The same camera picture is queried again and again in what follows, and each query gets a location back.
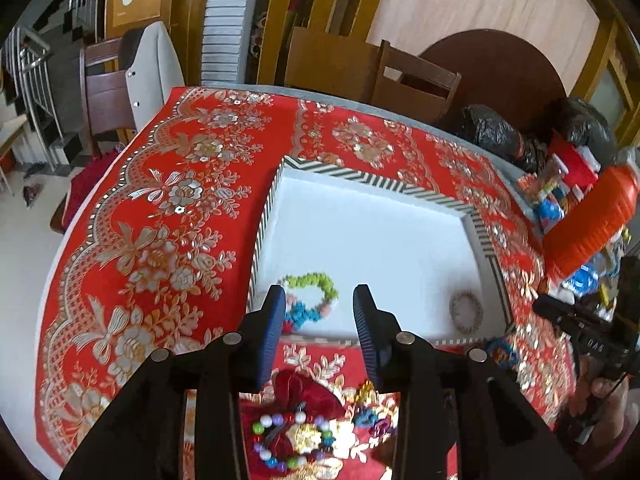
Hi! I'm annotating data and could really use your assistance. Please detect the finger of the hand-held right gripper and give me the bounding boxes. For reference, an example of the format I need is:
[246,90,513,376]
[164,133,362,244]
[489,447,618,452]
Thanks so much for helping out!
[532,294,576,330]

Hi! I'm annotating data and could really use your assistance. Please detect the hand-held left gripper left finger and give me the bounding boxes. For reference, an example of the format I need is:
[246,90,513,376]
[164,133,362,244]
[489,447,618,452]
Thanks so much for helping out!
[60,285,288,480]

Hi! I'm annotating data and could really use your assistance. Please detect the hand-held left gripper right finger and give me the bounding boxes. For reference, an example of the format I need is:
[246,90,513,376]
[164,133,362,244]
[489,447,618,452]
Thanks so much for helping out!
[352,284,583,480]

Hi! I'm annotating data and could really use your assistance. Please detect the red bow hair clip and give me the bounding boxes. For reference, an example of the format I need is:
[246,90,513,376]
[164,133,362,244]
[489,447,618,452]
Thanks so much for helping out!
[245,369,351,480]

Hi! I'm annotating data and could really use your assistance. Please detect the multicolour large bead bracelet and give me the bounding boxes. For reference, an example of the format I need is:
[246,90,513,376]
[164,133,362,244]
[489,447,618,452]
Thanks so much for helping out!
[252,410,336,468]

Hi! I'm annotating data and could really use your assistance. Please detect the striped white tray box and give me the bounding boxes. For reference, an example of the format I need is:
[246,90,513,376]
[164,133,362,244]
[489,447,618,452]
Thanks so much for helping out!
[245,156,516,348]

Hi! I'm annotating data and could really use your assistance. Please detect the person's right hand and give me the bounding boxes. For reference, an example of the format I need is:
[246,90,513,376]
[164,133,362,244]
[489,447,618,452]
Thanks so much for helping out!
[575,377,626,426]

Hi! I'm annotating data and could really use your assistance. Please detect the orange thermos bottle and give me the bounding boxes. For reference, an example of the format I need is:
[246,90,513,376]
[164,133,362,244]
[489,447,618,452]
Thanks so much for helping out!
[542,150,640,281]

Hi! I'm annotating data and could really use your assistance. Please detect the clear labelled jar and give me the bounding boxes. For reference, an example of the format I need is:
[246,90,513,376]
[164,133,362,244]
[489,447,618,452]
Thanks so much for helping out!
[542,157,568,193]

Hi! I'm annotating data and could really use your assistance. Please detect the red plastic basin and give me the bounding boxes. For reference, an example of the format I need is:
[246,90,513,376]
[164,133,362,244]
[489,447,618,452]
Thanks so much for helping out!
[547,130,601,191]

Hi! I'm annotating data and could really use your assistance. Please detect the long black plastic bag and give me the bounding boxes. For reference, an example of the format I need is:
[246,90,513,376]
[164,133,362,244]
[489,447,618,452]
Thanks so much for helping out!
[457,105,548,171]

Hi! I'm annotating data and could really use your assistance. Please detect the bulky black plastic bag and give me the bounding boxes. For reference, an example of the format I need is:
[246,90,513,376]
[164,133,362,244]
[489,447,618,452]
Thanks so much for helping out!
[545,96,618,161]

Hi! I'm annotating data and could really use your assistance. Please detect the dark red cloth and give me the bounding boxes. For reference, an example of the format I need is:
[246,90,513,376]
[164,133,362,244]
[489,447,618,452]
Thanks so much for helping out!
[62,152,121,233]

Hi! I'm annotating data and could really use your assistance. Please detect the round brown tabletop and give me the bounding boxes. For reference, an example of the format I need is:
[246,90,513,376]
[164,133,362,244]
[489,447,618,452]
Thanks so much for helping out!
[417,29,568,131]

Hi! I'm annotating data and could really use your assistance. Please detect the slatted wooden chair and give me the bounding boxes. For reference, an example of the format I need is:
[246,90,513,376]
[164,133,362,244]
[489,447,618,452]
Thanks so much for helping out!
[372,40,463,126]

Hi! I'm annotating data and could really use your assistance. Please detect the plain-backed wooden chair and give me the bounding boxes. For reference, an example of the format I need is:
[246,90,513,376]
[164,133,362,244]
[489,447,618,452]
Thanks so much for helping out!
[284,26,381,106]

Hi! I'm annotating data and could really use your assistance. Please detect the white coat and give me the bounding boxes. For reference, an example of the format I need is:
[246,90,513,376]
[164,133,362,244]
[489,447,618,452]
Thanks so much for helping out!
[120,22,183,131]

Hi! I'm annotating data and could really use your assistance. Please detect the dark brown chair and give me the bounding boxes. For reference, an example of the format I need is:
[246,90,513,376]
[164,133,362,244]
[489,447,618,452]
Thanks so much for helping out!
[79,37,138,158]

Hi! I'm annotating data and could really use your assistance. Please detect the white ribbed column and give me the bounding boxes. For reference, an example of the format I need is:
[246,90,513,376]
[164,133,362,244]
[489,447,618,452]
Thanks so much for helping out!
[201,0,256,86]

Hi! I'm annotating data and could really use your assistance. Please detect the small white desk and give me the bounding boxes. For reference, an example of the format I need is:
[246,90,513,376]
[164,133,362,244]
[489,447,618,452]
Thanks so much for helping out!
[0,115,28,196]

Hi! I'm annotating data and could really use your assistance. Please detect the metal stair railing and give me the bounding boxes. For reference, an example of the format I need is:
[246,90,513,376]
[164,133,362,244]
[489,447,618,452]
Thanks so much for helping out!
[0,0,108,166]

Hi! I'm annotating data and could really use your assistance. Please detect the green bead bracelet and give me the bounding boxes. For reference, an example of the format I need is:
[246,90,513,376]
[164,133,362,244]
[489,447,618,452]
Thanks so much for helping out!
[277,272,340,311]

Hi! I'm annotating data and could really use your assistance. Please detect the grey coil bracelet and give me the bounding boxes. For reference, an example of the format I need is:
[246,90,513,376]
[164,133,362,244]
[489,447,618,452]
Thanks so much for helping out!
[448,291,484,333]

